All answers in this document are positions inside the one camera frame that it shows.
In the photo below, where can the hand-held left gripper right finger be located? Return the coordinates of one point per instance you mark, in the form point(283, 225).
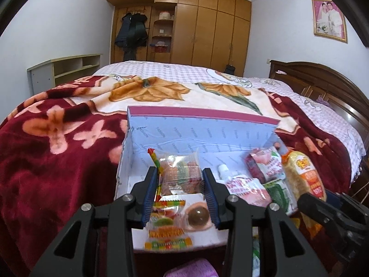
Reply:
point(212, 196)

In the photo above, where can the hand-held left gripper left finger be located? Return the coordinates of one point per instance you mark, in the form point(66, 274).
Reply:
point(150, 196)

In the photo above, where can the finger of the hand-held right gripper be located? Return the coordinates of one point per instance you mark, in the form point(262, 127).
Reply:
point(320, 210)
point(350, 209)

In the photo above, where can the round brown jelly cup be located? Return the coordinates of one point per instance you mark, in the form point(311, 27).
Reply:
point(197, 215)

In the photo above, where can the pink drink pouch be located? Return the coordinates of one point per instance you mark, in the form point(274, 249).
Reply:
point(245, 189)

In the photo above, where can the striped candy stick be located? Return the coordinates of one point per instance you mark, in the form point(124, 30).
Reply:
point(154, 161)

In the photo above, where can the rainbow candy packet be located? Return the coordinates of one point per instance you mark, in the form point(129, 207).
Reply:
point(165, 230)

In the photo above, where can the clear colourful jelly pack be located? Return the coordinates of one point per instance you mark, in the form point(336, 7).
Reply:
point(180, 173)

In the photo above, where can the large orange snack bag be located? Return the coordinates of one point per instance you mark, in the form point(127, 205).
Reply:
point(302, 176)

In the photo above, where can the green snack packet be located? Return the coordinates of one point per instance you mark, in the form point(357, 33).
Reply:
point(279, 196)

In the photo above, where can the white cardboard box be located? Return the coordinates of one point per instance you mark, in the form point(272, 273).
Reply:
point(201, 138)

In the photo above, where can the red pink snack packet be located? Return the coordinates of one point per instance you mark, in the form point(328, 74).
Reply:
point(265, 164)

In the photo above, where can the small orange snack packet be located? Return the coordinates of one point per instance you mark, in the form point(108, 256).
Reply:
point(311, 230)

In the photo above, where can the purple textured cloth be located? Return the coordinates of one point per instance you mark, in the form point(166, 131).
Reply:
point(190, 268)

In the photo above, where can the red floral blanket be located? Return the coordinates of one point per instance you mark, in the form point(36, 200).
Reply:
point(57, 150)

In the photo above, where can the dark wooden headboard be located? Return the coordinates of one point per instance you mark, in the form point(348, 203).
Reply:
point(331, 86)

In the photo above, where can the small black bag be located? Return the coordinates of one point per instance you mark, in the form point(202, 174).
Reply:
point(230, 69)

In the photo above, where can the pink checked bed sheet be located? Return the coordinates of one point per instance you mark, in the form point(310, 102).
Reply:
point(173, 69)

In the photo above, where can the red basket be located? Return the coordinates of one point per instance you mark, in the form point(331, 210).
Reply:
point(160, 47)

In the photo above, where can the grey low shelf unit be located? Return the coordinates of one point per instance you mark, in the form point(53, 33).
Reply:
point(43, 75)

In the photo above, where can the dark hanging coats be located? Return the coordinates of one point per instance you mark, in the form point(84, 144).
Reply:
point(131, 31)

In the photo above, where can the wooden wardrobe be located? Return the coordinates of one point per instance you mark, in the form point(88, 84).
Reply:
point(201, 28)

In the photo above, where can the white pot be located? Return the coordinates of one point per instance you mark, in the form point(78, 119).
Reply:
point(164, 15)

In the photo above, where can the framed wedding portrait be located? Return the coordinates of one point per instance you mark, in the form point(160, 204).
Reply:
point(329, 20)

